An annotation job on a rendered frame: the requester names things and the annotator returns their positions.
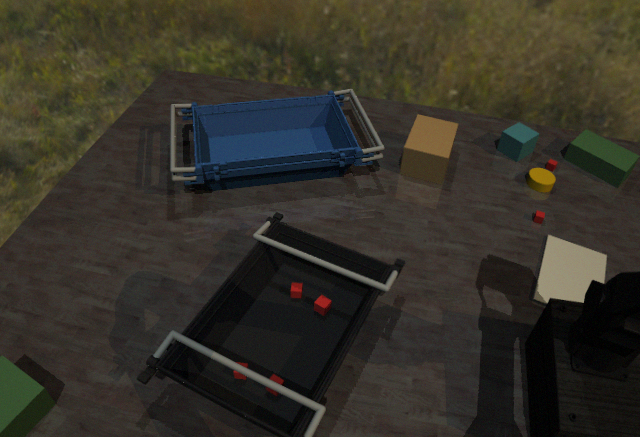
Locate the teal cube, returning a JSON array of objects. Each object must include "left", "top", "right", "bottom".
[{"left": 497, "top": 122, "right": 540, "bottom": 162}]

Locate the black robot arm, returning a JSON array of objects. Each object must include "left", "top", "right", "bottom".
[{"left": 568, "top": 271, "right": 640, "bottom": 382}]

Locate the small red block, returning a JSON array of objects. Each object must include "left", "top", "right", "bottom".
[
  {"left": 266, "top": 374, "right": 284, "bottom": 396},
  {"left": 233, "top": 362, "right": 249, "bottom": 380},
  {"left": 290, "top": 283, "right": 302, "bottom": 298},
  {"left": 546, "top": 159, "right": 557, "bottom": 172},
  {"left": 314, "top": 294, "right": 332, "bottom": 316},
  {"left": 533, "top": 211, "right": 545, "bottom": 224}
]

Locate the green rectangular block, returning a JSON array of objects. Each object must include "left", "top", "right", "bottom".
[
  {"left": 564, "top": 130, "right": 640, "bottom": 189},
  {"left": 0, "top": 355, "right": 55, "bottom": 437}
]

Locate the yellow short cylinder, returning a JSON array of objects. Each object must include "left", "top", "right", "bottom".
[{"left": 527, "top": 168, "right": 556, "bottom": 192}]

